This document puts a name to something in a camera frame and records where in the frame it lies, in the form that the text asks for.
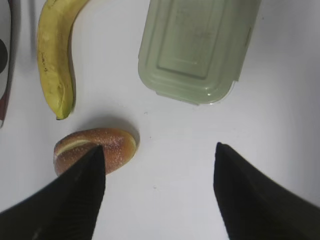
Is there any brown bread roll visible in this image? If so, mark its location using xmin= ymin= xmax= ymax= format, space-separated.
xmin=53 ymin=128 xmax=137 ymax=176

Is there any navy blue zipper bag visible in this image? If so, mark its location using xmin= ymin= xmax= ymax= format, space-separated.
xmin=0 ymin=0 xmax=12 ymax=128

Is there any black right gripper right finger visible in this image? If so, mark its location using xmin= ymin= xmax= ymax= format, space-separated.
xmin=213 ymin=142 xmax=320 ymax=240

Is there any yellow banana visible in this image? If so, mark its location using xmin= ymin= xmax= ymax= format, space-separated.
xmin=36 ymin=0 xmax=88 ymax=120

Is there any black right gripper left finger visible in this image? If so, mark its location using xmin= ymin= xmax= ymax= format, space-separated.
xmin=0 ymin=146 xmax=105 ymax=240

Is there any green lidded food container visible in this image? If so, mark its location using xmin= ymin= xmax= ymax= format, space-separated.
xmin=138 ymin=0 xmax=261 ymax=105

